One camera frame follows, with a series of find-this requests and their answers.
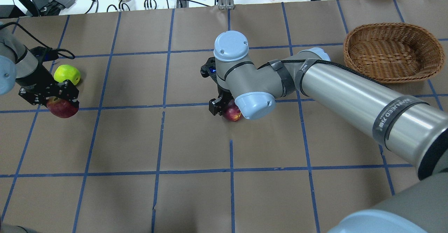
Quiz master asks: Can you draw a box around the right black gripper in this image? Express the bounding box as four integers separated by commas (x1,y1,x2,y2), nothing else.
209,91,233,116

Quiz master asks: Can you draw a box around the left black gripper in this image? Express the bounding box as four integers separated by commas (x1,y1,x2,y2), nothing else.
18,80,79,107

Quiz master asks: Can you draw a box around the dark red apple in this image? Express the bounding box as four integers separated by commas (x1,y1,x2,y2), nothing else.
223,99,242,122

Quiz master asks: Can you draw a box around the red yellow apple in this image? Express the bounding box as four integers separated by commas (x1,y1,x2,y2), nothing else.
46,97,79,118

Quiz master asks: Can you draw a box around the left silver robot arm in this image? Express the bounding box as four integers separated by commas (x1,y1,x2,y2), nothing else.
0,22,79,108

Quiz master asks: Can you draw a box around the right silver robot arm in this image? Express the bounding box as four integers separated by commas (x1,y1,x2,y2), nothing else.
200,30,448,233

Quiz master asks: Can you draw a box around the woven wicker basket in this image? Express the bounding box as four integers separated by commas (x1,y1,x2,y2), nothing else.
343,22,446,84

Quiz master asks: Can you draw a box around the green apple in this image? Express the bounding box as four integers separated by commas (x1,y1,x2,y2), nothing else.
53,64,81,86

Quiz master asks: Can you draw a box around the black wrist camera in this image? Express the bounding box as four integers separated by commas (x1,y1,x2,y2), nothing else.
200,57,218,84

